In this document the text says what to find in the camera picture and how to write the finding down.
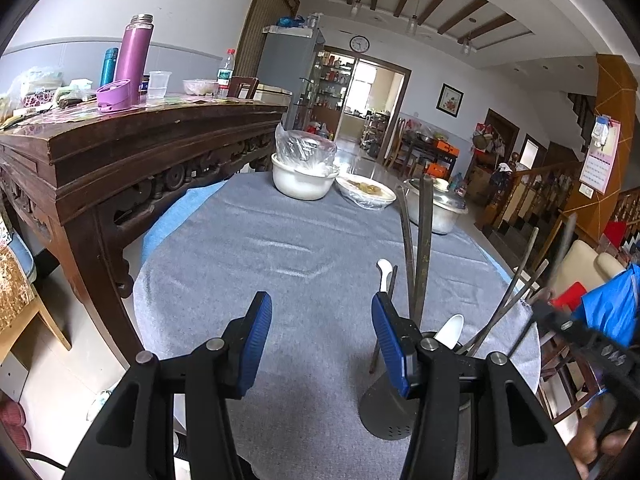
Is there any framed flower picture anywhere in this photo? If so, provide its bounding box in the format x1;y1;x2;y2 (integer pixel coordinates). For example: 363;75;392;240
436;83;464;119

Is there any grey refrigerator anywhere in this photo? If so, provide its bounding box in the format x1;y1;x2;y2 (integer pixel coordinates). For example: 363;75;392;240
257;27;326;132

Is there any grey tablecloth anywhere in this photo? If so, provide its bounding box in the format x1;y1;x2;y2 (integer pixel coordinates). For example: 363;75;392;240
134;170;543;480

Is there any metal pot with lid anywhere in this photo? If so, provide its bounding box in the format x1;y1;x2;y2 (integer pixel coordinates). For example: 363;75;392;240
403;177;470;235

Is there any dark wooden chair with purple seat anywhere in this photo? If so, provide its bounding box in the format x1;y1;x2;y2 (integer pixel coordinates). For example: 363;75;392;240
537;330;608;423

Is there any covered bowl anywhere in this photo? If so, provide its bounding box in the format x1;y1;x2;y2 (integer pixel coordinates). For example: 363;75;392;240
182;78;219;97

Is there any plastic water bottle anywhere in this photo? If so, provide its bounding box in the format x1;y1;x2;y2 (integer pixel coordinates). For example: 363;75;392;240
216;49;236;100

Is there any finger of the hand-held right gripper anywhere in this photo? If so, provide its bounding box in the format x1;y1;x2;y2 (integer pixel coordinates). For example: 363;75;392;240
530;300;629;377

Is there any teal bottle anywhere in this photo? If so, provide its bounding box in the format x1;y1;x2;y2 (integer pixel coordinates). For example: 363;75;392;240
100;48;120;88

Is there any dark dining table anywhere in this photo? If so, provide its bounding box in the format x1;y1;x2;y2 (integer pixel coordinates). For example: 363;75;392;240
400;132;459;177

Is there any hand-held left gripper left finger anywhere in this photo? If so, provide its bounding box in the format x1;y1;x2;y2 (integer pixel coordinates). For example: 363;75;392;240
60;291;273;480

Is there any pile of bags and packets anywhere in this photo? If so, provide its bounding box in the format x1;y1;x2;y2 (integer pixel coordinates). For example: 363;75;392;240
0;66;96;112

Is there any blue cloth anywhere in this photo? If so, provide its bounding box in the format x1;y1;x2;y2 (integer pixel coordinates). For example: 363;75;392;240
572;264;640;347

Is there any brown wooden door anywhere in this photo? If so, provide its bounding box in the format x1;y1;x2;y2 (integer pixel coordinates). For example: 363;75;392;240
235;0;301;102

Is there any purple thermos lid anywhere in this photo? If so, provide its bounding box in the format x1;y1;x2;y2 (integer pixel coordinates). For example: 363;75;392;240
96;78;134;113

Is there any light wooden stool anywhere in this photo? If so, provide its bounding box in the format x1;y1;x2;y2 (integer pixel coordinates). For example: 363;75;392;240
0;247;73;367

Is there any white ceramic bowl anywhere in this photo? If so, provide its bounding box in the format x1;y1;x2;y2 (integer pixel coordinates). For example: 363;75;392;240
271;152;340;201

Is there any carved dark wooden sideboard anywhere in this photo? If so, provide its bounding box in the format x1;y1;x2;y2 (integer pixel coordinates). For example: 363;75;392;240
0;100;291;361

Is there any orange wooden pillar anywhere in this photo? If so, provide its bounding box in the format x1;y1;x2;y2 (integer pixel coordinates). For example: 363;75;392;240
560;54;640;242

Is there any cream chair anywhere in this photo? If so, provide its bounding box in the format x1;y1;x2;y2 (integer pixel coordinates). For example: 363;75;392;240
547;240;629;307

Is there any large white ceramic spoon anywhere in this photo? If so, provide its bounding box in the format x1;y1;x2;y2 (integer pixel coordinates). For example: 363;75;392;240
434;314;465;352

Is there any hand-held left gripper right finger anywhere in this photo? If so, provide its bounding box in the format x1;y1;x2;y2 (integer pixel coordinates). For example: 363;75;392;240
371;292;583;480

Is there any person's right hand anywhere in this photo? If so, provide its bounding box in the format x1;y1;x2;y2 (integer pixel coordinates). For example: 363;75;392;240
570;402;632;467

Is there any colourful patterned mat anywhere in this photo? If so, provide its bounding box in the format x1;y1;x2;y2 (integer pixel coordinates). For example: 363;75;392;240
0;94;251;130

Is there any purple thermos flask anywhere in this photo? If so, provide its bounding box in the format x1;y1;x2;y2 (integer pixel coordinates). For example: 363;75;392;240
114;14;154;84

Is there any clear plastic cup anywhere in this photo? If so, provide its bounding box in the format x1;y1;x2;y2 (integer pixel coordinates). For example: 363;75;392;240
148;70;173;100

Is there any pink wall calendar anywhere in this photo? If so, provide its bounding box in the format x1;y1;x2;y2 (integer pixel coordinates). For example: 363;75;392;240
580;116;622;196

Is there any light blue table cover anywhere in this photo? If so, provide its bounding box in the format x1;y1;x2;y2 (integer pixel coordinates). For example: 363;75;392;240
142;180;227;262

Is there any dark grey metal utensil holder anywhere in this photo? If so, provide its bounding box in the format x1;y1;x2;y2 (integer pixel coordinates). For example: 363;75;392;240
359;330;473;444

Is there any patterned bowl with food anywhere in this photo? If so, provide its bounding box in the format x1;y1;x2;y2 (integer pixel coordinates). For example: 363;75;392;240
335;175;399;211

